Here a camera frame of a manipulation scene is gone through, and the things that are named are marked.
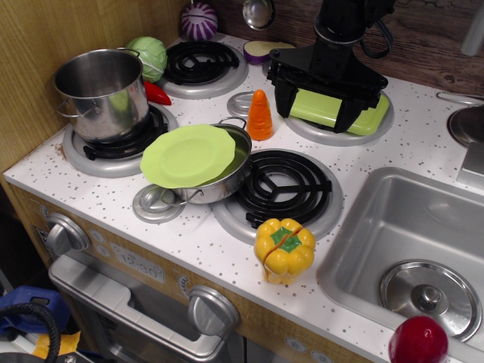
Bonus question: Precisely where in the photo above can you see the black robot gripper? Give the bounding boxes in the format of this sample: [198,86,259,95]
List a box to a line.
[268,40,388,133]

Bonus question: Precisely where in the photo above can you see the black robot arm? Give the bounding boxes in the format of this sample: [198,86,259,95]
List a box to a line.
[268,1,394,133]

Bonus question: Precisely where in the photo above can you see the green cutting board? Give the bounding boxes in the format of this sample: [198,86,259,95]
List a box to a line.
[290,89,389,136]

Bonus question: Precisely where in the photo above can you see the orange toy carrot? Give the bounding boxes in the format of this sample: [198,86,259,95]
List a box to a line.
[247,89,273,141]

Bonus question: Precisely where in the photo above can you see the small silver countertop disc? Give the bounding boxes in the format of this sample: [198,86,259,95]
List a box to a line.
[227,92,254,119]

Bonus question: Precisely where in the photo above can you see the purple toy eggplant slice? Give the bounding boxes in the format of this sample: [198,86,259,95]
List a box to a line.
[243,41,295,64]

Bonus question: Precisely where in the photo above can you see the front right black burner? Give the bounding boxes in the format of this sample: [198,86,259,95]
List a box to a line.
[211,148,345,245]

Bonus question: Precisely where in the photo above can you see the black burner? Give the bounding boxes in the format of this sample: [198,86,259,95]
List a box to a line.
[156,41,248,100]
[63,104,178,178]
[211,148,345,245]

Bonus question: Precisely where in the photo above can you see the hanging steel ladle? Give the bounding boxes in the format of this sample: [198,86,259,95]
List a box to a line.
[242,0,275,30]

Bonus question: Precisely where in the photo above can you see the back left black burner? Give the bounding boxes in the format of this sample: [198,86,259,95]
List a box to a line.
[156,41,248,100]

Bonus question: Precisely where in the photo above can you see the shallow steel pan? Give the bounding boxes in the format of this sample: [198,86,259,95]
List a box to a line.
[158,116,252,207]

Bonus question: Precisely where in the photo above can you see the grey toy sink basin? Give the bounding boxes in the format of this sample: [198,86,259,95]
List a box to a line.
[318,167,483,362]

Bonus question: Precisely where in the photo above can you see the purple striped toy onion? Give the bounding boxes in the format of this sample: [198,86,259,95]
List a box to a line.
[181,2,219,41]

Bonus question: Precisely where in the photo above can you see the light green plate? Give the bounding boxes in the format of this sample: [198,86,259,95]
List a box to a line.
[140,125,236,189]

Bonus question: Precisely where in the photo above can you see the silver faucet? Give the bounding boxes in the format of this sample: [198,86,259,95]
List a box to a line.
[436,91,483,190]

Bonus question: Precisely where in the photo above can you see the yellow toy bell pepper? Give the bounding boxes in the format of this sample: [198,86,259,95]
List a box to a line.
[254,219,316,285]

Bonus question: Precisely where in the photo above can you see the red toy chili pepper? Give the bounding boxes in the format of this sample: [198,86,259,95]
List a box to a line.
[144,81,172,106]

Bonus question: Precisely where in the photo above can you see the green toy cabbage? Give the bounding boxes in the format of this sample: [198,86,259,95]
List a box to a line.
[125,36,168,83]

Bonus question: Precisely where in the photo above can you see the front silver countertop disc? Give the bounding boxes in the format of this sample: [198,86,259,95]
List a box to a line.
[132,185,185,224]

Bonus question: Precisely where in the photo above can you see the front left black burner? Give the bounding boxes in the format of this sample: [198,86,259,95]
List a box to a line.
[63,104,178,178]

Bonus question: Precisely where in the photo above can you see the tall steel pot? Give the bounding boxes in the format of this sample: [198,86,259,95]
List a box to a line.
[54,49,150,142]

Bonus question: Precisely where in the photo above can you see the steel pot lid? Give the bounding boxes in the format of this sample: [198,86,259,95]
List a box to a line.
[379,259,482,342]

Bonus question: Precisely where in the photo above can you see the right silver stove knob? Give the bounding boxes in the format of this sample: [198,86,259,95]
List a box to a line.
[188,284,240,337]

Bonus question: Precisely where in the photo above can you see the silver stove knob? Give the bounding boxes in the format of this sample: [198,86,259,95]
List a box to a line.
[45,213,91,256]
[188,284,240,337]

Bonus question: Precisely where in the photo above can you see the red toy apple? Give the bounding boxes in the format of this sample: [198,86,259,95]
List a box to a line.
[388,316,448,363]

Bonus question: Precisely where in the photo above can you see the left silver stove knob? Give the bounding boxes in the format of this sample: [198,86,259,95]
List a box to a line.
[45,213,91,256]

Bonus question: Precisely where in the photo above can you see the blue object on floor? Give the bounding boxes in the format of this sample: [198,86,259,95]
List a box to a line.
[1,285,71,336]

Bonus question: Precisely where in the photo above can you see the back right burner ring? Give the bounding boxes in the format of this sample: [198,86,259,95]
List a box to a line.
[262,59,395,147]

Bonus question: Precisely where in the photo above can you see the black cable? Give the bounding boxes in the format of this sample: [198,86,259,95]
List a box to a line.
[358,17,392,60]

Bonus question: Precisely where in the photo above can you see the silver oven door handle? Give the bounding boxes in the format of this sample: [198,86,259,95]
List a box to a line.
[49,256,231,362]

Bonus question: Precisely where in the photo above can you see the black hose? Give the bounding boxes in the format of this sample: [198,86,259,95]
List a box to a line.
[0,302,63,358]

